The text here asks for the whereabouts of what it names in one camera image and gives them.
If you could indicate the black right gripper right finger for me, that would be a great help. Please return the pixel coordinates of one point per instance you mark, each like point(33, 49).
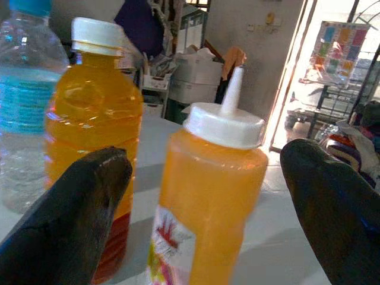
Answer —
point(338, 213)

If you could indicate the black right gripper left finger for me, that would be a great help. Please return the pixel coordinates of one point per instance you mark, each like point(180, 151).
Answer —
point(62, 225)

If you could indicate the pile of folded clothes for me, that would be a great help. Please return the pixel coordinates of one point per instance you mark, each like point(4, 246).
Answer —
point(354, 145)

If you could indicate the orange juice bottle white cap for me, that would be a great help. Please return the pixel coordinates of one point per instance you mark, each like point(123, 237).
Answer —
point(92, 118)

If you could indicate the black metal rack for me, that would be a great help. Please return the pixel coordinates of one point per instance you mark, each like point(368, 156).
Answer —
point(341, 98)

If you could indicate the orange squeeze bottle white nozzle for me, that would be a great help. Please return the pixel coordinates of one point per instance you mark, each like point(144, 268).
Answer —
point(210, 184)

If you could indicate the clear water bottle blue label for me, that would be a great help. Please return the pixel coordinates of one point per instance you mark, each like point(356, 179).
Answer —
point(23, 98)

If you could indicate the colourful squares poster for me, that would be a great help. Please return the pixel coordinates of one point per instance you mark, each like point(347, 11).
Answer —
point(338, 49)

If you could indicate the orange cloth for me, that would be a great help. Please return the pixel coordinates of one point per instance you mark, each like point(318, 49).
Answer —
point(233, 60)

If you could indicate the white printer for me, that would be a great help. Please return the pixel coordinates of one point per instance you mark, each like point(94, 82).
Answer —
point(194, 78)

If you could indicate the dark purple hanging cloth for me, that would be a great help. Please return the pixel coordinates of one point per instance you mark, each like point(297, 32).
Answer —
point(139, 26)

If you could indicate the white wall switch plate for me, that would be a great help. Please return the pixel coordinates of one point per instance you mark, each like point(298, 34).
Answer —
point(265, 28)

